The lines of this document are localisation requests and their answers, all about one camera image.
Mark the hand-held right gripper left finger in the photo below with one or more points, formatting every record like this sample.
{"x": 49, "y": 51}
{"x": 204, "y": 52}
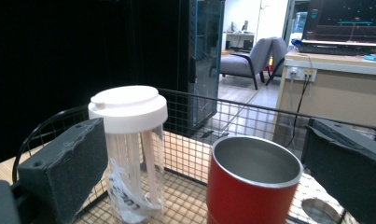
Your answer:
{"x": 67, "y": 168}

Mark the white power socket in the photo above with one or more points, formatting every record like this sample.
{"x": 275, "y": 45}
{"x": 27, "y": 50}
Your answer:
{"x": 300, "y": 74}

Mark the black cabinet with glass door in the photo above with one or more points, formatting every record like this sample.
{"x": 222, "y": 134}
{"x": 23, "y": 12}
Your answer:
{"x": 207, "y": 56}

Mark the small blue box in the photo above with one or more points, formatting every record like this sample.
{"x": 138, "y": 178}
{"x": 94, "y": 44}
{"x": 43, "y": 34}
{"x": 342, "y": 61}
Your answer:
{"x": 373, "y": 58}

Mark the white office desk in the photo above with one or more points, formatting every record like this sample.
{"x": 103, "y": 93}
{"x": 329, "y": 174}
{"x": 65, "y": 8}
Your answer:
{"x": 238, "y": 35}

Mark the grey armchair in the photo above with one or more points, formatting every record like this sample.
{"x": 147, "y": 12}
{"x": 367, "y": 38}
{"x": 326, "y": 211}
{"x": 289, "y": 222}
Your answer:
{"x": 238, "y": 63}
{"x": 279, "y": 51}

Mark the clear bottle with white lid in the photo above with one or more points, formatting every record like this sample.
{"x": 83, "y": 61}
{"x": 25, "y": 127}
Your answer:
{"x": 129, "y": 109}

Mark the blue water jug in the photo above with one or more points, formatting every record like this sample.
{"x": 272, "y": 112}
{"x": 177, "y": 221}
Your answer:
{"x": 299, "y": 21}

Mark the black curtain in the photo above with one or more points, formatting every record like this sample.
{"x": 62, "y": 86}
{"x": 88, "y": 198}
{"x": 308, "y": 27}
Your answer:
{"x": 67, "y": 46}

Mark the beige desk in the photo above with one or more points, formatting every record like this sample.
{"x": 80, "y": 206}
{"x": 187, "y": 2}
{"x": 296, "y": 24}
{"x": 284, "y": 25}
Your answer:
{"x": 341, "y": 93}

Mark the red steel cup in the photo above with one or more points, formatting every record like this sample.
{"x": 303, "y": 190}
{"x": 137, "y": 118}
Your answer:
{"x": 244, "y": 199}

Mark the round metal lid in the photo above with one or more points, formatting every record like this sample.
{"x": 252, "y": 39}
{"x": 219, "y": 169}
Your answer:
{"x": 321, "y": 212}

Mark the black keyboard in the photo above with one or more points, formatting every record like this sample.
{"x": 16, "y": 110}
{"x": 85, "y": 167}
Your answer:
{"x": 331, "y": 49}

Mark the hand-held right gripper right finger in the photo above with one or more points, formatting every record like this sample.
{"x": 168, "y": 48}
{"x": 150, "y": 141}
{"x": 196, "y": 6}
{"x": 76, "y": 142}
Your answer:
{"x": 350, "y": 165}

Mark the computer monitor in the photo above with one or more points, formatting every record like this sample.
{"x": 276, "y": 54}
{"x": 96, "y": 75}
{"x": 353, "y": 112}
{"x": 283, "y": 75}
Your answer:
{"x": 344, "y": 18}

